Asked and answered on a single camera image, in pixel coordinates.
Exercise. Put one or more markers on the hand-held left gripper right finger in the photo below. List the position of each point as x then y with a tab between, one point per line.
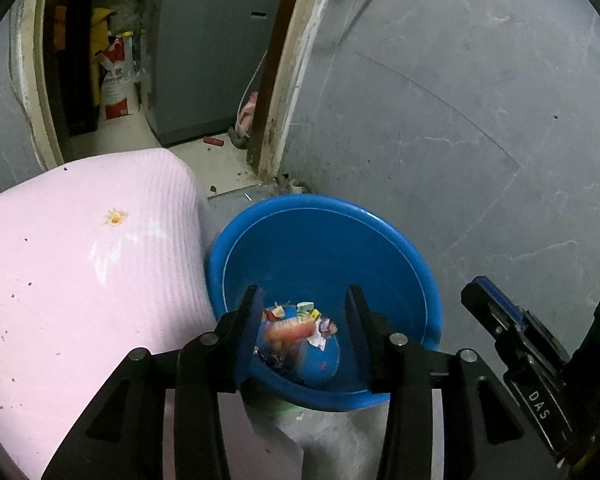
352	325

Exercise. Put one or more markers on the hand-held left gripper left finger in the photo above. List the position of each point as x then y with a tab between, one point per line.
252	330

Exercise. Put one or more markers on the silver paper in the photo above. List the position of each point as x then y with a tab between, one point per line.
325	335

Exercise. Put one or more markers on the red torn carton piece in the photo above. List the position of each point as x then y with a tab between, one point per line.
287	332

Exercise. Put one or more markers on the pile of colourful wrappers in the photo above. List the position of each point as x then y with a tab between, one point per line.
325	362

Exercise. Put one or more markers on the green white wrapper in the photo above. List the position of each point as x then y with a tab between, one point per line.
305	306

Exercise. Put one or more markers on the blue plastic basin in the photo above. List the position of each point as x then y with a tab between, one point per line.
305	255

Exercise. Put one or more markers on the pink table cover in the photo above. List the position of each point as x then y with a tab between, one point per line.
80	285

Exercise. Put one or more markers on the red stick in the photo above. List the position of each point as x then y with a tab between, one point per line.
213	141

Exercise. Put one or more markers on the pink rag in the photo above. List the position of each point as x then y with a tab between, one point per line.
247	110

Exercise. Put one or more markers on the grey cabinet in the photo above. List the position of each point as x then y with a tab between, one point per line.
205	60

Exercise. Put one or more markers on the white red sack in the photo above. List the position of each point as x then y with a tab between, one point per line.
117	85

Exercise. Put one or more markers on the wooden door frame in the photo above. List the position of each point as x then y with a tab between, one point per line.
280	85

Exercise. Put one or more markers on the pale door frame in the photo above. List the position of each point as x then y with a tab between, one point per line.
35	85

